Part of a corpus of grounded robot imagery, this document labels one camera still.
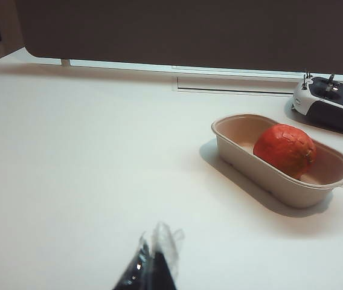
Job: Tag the white and black remote controller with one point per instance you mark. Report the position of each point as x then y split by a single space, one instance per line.
331 108

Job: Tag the white partition foot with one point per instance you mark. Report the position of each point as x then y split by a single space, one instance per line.
66 62

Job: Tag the plastic-wrapped left gripper left finger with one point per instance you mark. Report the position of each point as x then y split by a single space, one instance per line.
136 269

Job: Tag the long grey desk partition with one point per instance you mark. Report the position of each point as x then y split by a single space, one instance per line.
189 30

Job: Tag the beige paper lunchbox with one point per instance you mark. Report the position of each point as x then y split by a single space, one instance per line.
244 151

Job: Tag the orange fruit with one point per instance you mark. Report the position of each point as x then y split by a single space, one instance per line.
286 149

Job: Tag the plastic-wrapped left gripper right finger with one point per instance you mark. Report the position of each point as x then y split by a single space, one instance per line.
165 262

